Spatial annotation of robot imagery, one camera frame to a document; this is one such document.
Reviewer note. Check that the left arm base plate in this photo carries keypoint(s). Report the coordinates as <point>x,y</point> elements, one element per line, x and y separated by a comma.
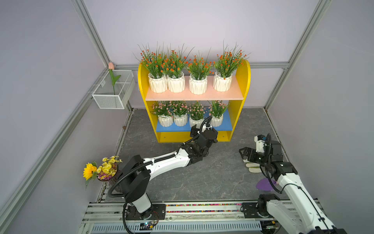
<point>156,211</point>

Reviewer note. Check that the purple trowel pink handle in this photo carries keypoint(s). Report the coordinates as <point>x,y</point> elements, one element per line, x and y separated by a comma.
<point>264,185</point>

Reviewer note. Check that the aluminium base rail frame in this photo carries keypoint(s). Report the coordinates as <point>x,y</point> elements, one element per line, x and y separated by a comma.
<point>181,218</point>

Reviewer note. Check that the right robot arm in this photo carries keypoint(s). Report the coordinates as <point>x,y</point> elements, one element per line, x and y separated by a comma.
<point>284,178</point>

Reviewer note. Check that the pink artificial tulip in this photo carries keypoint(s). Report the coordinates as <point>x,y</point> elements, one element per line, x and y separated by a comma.
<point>114,78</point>

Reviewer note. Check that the sunflower bouquet in basket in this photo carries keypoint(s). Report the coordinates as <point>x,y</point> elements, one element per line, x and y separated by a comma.
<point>105,172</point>

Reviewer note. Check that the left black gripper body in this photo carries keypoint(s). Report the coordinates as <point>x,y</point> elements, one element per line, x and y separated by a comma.
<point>195,131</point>

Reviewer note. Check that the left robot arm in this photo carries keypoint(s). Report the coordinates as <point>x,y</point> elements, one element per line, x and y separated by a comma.
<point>138,172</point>

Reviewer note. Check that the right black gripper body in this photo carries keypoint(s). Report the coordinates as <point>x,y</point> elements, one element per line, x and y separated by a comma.
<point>254,157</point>

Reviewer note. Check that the white wire wall basket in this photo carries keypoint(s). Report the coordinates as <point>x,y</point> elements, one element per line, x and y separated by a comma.
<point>104,96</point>

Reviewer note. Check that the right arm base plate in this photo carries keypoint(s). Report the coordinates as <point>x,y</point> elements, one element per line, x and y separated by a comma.
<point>253,210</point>

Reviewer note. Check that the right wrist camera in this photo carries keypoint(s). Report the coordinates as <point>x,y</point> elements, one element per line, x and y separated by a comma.
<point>263,144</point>

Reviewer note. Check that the pink flower pot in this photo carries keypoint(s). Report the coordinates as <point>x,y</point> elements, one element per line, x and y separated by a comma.
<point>217,109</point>
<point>196,113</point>
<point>180,112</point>
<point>162,109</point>

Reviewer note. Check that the orange flower pot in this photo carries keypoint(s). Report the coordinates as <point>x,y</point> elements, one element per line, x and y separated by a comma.
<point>153,61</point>
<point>226,64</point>
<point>175,62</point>
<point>199,69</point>

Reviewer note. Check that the white grey work glove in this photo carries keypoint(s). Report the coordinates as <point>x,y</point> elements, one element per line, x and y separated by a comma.
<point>253,167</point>

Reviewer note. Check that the yellow rack with coloured shelves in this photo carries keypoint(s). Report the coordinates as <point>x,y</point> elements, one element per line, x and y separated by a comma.
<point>236,96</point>

